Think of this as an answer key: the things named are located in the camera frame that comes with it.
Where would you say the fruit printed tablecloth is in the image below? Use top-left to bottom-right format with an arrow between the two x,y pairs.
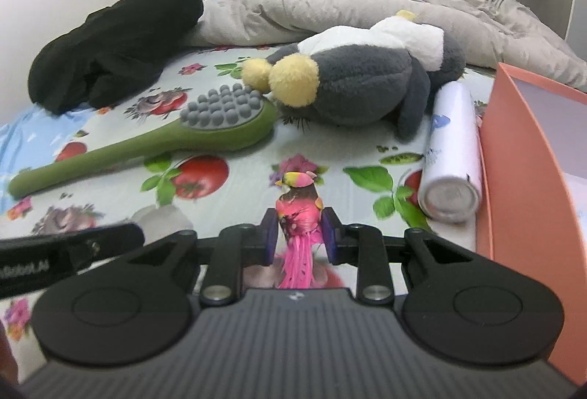
0,44 -> 496,345

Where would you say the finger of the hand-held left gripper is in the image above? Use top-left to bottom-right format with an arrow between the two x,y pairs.
0,222 -> 146,264

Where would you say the grey duvet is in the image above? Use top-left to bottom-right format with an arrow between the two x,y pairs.
181,0 -> 587,92

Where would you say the white spray can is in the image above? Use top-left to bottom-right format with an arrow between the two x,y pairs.
417,83 -> 483,224

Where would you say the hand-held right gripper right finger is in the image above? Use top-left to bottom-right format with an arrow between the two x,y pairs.
322,207 -> 475,305

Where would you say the black clothing pile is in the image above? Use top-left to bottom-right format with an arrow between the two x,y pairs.
28,0 -> 205,116

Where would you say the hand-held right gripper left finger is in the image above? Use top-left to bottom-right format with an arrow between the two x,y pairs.
120,209 -> 278,307

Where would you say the grey white penguin plush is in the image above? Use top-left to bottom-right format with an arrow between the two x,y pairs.
241,10 -> 467,141

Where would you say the light blue bed sheet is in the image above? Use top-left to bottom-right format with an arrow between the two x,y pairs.
0,103 -> 98,180

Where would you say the orange cardboard box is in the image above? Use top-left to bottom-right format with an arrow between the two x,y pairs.
477,62 -> 587,382

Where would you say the green massage brush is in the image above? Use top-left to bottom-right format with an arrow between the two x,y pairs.
8,84 -> 278,200

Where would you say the pink feathered bird toy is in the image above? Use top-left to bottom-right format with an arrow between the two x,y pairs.
274,170 -> 324,290

